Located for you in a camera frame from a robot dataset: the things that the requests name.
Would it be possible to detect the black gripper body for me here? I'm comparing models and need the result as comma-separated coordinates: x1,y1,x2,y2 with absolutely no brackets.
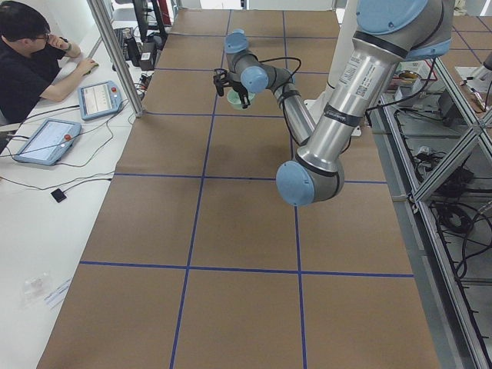
228,72,246,95

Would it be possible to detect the green ceramic bowl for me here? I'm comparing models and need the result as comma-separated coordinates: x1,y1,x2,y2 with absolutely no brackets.
226,89,255,111

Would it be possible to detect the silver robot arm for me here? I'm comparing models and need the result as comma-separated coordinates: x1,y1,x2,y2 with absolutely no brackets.
213,30,315,145
276,1,454,206

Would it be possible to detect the black box with label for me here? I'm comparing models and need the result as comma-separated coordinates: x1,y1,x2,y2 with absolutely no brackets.
139,42,157,71

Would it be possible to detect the far teach pendant tablet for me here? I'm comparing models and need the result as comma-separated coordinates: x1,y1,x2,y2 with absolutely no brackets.
78,81,123,121

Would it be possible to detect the teach pendant tablet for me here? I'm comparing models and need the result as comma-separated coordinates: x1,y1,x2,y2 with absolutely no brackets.
13,118,81,166
78,81,123,121

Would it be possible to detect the near teach pendant tablet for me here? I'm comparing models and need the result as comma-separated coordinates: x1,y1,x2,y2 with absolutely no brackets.
13,118,81,166

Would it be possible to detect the seated person black shirt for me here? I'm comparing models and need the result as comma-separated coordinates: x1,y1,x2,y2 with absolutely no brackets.
1,1,98,124

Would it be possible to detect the small black square device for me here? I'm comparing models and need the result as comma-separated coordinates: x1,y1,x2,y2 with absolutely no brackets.
51,188,67,203

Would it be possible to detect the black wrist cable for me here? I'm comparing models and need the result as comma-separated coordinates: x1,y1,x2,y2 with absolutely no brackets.
256,56,303,97

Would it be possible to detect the aluminium frame post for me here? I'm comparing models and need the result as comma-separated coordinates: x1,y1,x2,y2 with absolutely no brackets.
87,0,144,118

